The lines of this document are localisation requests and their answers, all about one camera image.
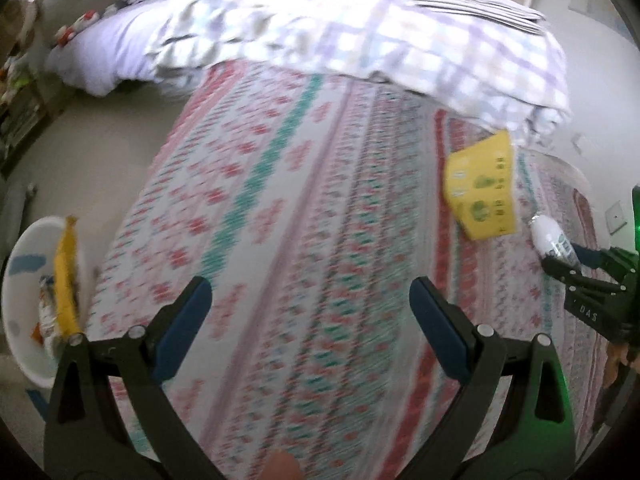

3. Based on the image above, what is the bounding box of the white plastic wrapper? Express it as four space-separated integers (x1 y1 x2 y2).
32 275 63 356

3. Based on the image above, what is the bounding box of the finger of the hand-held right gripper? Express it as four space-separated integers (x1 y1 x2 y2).
542 255 626 301
570 242 640 281

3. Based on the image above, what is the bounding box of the white plastic bin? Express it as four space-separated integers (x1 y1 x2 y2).
1 216 98 391

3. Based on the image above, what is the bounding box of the blue tape strip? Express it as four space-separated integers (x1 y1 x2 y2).
27 387 48 421

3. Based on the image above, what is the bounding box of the red and white plush toy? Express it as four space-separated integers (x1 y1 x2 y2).
55 5 118 46

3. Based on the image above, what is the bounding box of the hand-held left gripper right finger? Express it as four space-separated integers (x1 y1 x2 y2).
409 276 578 480

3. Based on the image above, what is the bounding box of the wooden shelf with toys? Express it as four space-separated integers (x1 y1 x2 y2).
0 0 61 171

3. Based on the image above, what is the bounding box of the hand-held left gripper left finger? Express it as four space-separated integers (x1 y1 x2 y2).
44 276 213 480

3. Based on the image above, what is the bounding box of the plaid quilt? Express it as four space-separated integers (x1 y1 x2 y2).
147 0 573 146

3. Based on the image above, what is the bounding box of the yellow snack packet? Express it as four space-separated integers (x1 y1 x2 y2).
444 130 517 241

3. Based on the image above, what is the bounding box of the white wall socket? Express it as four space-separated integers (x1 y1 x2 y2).
605 201 628 235

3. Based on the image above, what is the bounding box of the person's right hand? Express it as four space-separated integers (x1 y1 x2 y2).
602 342 640 388

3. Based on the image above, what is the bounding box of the white plastic bottle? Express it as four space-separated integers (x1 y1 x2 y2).
530 214 581 268

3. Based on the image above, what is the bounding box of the lilac pillow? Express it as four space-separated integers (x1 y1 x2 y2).
45 2 201 97

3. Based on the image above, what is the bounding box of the person's left hand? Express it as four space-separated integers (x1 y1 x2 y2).
263 451 303 480

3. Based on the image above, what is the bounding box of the grey plastic object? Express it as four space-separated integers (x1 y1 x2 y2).
0 182 38 261

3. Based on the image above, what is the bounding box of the grey striped folded cloth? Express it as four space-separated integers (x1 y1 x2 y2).
390 0 546 36

